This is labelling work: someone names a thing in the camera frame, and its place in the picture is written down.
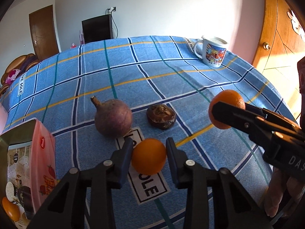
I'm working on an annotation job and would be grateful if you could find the pink electric kettle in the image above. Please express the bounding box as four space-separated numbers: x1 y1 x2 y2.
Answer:
0 103 8 134

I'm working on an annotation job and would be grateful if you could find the colourful printed mug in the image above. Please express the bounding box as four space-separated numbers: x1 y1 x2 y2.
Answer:
193 37 227 68

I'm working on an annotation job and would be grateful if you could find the blue plaid tablecloth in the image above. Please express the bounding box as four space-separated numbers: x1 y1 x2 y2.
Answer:
1 36 292 201

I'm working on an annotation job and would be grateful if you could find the purple round fruit with stem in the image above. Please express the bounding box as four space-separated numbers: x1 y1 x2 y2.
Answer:
91 96 133 138

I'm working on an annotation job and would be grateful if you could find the orange wooden door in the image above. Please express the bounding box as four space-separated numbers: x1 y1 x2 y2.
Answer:
252 0 304 119

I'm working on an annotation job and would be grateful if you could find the brass door knob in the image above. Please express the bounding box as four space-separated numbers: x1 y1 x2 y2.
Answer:
263 42 271 51

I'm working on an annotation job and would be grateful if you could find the black television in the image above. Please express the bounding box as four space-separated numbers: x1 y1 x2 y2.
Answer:
82 14 113 44

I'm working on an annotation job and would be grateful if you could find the pink floral cushion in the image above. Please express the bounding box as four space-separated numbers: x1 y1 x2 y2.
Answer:
5 69 21 85

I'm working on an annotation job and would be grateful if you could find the dark brown wrinkled fruit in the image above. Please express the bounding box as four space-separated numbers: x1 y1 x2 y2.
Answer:
146 104 176 130

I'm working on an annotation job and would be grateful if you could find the dark brown door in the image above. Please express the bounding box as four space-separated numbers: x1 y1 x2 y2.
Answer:
29 5 59 61

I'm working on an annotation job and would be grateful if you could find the person's right hand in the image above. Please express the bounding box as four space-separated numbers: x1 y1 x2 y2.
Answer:
264 167 304 218

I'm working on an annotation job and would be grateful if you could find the large orange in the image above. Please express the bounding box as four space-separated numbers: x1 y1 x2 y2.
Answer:
208 90 246 130

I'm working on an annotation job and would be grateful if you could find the white double happiness decoration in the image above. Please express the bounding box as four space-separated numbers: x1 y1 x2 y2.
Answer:
287 10 305 41

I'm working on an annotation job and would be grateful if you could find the wall socket with plug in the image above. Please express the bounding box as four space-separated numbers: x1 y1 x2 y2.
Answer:
105 7 116 15

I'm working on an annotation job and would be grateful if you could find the pink tin box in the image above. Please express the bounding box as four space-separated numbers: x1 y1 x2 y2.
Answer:
1 118 57 228

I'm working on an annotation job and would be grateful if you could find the printed paper leaflet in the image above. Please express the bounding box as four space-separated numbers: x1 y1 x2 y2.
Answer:
5 142 35 226

